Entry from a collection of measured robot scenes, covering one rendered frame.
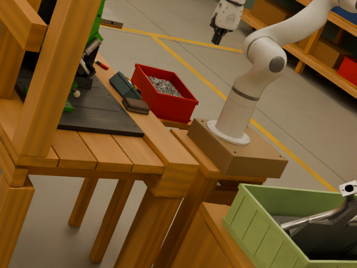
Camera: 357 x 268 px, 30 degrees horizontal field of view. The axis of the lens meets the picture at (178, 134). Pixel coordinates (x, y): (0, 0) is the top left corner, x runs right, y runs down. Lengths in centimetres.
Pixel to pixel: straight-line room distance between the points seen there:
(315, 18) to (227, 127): 54
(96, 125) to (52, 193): 134
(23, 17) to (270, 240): 103
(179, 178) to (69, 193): 141
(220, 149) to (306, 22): 59
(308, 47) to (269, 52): 578
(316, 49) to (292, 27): 569
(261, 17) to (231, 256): 697
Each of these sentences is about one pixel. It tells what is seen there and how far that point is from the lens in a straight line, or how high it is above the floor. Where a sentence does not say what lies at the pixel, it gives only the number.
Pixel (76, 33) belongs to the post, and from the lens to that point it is 196.
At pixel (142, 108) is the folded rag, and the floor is 92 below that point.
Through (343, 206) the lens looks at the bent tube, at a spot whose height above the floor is 109.
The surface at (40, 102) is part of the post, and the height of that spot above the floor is 107.
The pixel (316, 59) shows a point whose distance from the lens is 825.
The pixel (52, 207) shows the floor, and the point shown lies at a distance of 358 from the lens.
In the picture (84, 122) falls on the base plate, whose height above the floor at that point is 90.
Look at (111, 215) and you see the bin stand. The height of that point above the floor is 28.
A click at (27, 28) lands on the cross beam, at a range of 203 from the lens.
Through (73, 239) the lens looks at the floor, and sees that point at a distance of 340.
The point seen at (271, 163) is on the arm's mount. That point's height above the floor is 92.
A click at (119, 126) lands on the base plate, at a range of 247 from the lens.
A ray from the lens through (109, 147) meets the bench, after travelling 235.
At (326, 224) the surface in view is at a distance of 215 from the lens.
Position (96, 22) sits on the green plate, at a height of 115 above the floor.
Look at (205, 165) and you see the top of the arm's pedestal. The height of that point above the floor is 85.
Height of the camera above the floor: 187
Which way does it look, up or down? 22 degrees down
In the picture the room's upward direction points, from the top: 23 degrees clockwise
